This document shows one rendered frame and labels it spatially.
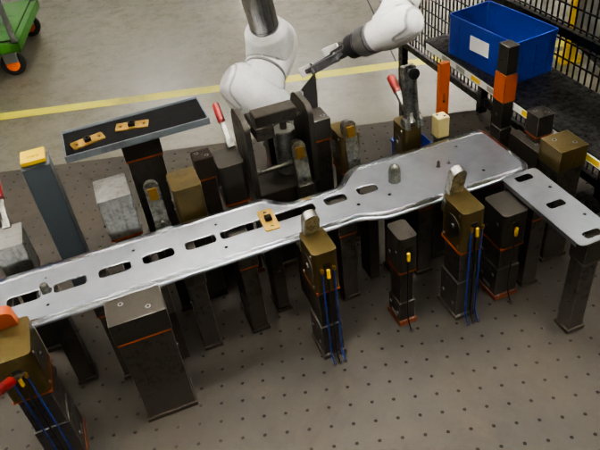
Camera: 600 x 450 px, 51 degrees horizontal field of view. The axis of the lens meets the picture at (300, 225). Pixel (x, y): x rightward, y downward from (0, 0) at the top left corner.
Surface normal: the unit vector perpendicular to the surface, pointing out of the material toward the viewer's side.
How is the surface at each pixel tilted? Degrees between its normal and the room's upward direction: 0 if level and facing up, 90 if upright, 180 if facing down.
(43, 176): 90
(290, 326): 0
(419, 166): 0
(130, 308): 0
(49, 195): 90
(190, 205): 90
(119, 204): 90
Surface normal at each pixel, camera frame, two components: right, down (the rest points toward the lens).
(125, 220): 0.36, 0.56
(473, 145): -0.11, -0.77
